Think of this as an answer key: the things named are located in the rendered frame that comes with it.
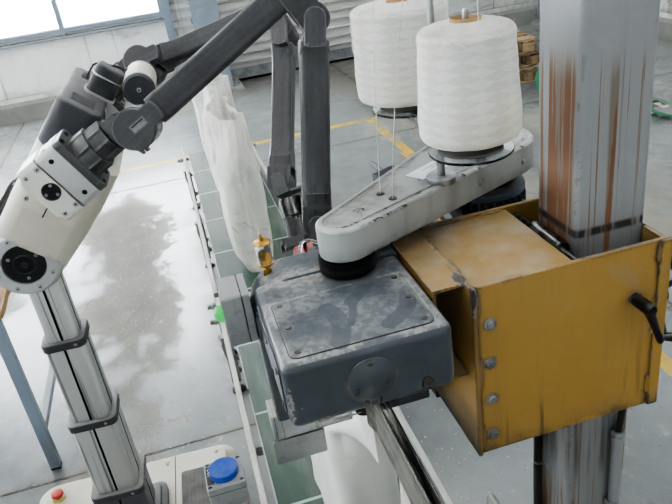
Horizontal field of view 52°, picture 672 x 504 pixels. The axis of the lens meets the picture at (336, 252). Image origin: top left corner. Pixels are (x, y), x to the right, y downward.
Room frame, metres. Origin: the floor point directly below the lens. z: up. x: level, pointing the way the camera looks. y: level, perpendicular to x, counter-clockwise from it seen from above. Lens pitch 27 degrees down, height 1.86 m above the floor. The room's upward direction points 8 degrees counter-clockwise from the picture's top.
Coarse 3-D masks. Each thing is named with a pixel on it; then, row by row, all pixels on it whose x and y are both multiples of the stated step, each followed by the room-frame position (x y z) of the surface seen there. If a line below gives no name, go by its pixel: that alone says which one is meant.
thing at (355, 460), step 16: (336, 432) 1.15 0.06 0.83; (352, 432) 1.11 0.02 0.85; (368, 432) 1.05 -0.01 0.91; (336, 448) 1.15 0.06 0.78; (352, 448) 1.14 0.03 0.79; (368, 448) 1.05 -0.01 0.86; (320, 464) 1.22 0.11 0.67; (336, 464) 1.14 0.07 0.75; (352, 464) 1.13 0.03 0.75; (368, 464) 1.13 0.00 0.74; (384, 464) 1.13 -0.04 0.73; (320, 480) 1.29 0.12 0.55; (336, 480) 1.14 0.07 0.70; (352, 480) 1.13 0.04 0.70; (368, 480) 1.13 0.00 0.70; (384, 480) 1.13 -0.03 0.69; (336, 496) 1.15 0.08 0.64; (352, 496) 1.12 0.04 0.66; (368, 496) 1.13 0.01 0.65; (384, 496) 1.13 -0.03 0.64; (400, 496) 1.16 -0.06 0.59
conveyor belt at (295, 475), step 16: (240, 352) 2.16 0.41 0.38; (256, 352) 2.14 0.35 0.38; (256, 368) 2.04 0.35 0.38; (256, 384) 1.95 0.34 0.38; (256, 400) 1.86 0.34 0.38; (256, 416) 1.78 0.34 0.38; (272, 432) 1.69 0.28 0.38; (272, 448) 1.62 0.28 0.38; (272, 464) 1.55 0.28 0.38; (288, 464) 1.54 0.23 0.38; (304, 464) 1.53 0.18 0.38; (272, 480) 1.49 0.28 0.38; (288, 480) 1.48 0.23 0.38; (304, 480) 1.47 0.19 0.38; (288, 496) 1.42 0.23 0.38; (304, 496) 1.41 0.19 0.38; (320, 496) 1.40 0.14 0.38
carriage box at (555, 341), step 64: (448, 256) 0.94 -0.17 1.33; (512, 256) 0.91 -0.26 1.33; (640, 256) 0.88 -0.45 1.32; (448, 320) 0.92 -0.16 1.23; (512, 320) 0.84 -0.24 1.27; (576, 320) 0.86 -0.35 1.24; (640, 320) 0.88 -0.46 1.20; (448, 384) 0.93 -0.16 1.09; (512, 384) 0.84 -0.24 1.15; (576, 384) 0.86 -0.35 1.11; (640, 384) 0.88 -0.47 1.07
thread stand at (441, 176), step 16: (432, 0) 1.05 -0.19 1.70; (432, 16) 1.05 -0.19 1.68; (464, 16) 0.92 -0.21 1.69; (384, 112) 1.16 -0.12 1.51; (400, 112) 1.14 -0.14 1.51; (416, 112) 1.13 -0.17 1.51; (512, 144) 0.91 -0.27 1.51; (448, 160) 0.89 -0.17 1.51; (464, 160) 0.88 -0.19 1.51; (480, 160) 0.87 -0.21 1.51; (496, 160) 0.87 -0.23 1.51; (432, 176) 1.05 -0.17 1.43; (448, 176) 1.04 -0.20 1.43
